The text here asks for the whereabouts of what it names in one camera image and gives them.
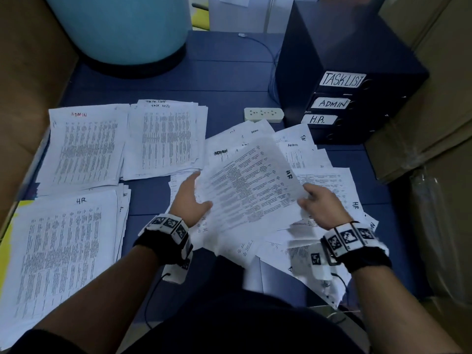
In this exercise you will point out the person's right hand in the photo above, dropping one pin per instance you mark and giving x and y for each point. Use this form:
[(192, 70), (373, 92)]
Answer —
[(324, 206)]

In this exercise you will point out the person's left hand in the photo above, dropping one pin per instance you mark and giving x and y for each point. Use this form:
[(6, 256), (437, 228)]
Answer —
[(188, 204)]

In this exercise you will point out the pile of printed papers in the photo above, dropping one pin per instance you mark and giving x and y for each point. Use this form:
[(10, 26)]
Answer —
[(332, 180)]

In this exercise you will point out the printed paper sheet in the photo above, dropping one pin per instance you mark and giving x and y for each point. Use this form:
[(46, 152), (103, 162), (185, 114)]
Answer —
[(251, 184)]

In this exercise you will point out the neat stack of printed papers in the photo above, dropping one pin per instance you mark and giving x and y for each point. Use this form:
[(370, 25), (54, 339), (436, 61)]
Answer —
[(85, 147), (166, 136), (63, 254)]

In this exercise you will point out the yellow folder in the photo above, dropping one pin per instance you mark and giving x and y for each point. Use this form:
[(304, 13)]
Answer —
[(6, 247)]

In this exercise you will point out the person's right forearm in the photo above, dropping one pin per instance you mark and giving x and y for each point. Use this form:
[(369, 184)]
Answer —
[(405, 313)]

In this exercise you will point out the person's left forearm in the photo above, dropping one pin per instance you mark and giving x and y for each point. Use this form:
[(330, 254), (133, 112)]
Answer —
[(96, 306)]

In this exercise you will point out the person's dark trousers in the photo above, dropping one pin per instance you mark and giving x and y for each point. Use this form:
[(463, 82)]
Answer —
[(236, 328)]

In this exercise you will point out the black marker wristband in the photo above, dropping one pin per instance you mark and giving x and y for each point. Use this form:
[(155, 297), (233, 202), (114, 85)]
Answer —
[(166, 239), (355, 247)]

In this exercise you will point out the white power strip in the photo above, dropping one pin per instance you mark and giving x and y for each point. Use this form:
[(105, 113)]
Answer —
[(264, 114)]

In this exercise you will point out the brown cardboard box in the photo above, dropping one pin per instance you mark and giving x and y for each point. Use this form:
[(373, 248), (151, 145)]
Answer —
[(442, 84)]

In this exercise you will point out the yellow plastic item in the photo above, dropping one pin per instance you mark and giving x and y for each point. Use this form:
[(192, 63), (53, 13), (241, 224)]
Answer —
[(199, 17)]

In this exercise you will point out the teal cylindrical barrel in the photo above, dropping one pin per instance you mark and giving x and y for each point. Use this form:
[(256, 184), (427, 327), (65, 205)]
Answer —
[(118, 25)]

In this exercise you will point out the white partition panel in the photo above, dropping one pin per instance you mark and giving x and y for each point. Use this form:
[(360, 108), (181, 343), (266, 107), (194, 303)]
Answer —
[(243, 12)]

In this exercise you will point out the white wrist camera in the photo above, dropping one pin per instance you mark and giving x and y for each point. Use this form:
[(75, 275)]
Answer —
[(177, 270), (318, 260)]

